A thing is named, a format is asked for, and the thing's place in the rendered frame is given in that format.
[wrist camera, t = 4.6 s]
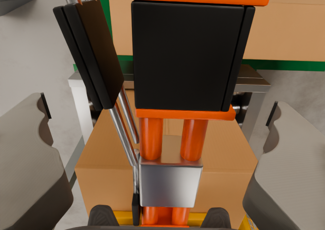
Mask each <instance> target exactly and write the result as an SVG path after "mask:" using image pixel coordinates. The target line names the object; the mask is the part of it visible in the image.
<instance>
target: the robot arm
mask: <svg viewBox="0 0 325 230"><path fill-rule="evenodd" d="M49 119H51V115H50V111H49V108H48V105H47V102H46V99H45V96H44V93H43V92H42V93H39V92H35V93H32V94H30V95H29V96H28V97H26V98H25V99H24V100H22V101H21V102H20V103H18V104H17V105H16V106H14V107H13V108H12V109H10V110H9V111H7V112H6V113H5V114H3V115H2V116H1V117H0V230H52V229H53V228H54V227H55V226H56V224H57V223H58V222H59V221H60V220H61V218H62V217H63V216H64V215H65V213H66V212H67V211H68V210H69V208H70V207H71V205H72V204H73V201H74V197H73V194H72V191H71V187H70V184H69V181H68V178H67V175H66V172H65V169H64V166H63V163H62V160H61V157H60V154H59V151H58V149H56V148H54V147H52V145H53V142H54V141H53V138H52V135H51V132H50V129H49V126H48V121H49ZM266 126H268V129H269V131H270V132H269V134H268V137H267V139H266V142H265V144H264V146H263V150H264V152H265V154H263V155H261V156H260V158H259V161H258V163H257V165H256V167H255V170H254V172H253V174H252V177H251V179H250V181H249V184H248V187H247V189H246V192H245V195H244V198H243V201H242V205H243V208H244V210H245V212H246V213H247V214H248V216H249V217H250V218H251V220H252V221H253V222H254V224H255V225H256V226H257V228H258V229H259V230H325V136H324V135H323V134H322V133H321V132H320V131H319V130H318V129H316V128H315V127H314V126H313V125H312V124H311V123H310V122H308V121H307V120H306V119H305V118H304V117H302V116H301V115H300V114H299V113H298V112H297V111H295V110H294V109H293V108H292V107H291V106H289V105H288V104H287V103H286V102H282V101H279V102H278V101H275V102H274V104H273V107H272V109H271V112H270V115H269V117H268V120H267V122H266ZM66 230H237V229H232V228H231V223H230V217H229V214H228V212H227V211H226V210H225V209H224V208H221V207H214V208H210V209H209V210H208V213H207V215H206V217H205V219H204V221H203V223H202V225H201V227H200V228H181V227H133V226H119V223H118V221H117V219H116V217H115V215H114V213H113V211H112V209H111V207H110V206H108V205H96V206H94V207H93V208H92V209H91V211H90V214H89V220H88V225H87V226H81V227H75V228H70V229H66Z"/></svg>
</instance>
